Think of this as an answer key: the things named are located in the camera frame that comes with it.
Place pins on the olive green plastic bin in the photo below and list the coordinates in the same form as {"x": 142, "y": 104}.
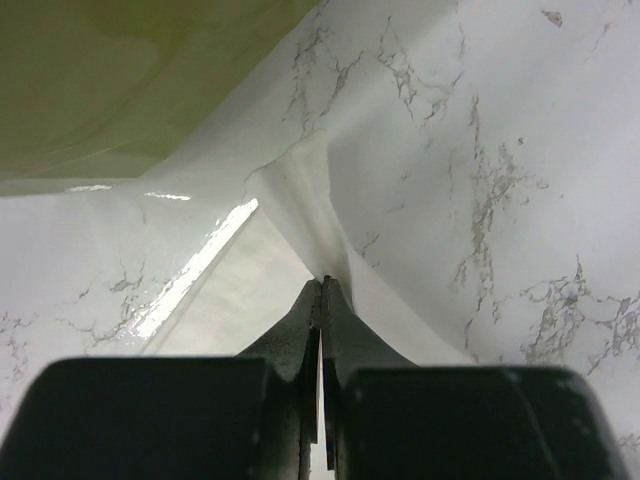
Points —
{"x": 95, "y": 93}

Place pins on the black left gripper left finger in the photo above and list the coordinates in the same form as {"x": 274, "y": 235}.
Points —
{"x": 250, "y": 416}

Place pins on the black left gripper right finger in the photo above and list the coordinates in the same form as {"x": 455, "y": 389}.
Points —
{"x": 388, "y": 418}

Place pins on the white printed t-shirt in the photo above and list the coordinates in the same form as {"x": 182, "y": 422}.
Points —
{"x": 292, "y": 237}

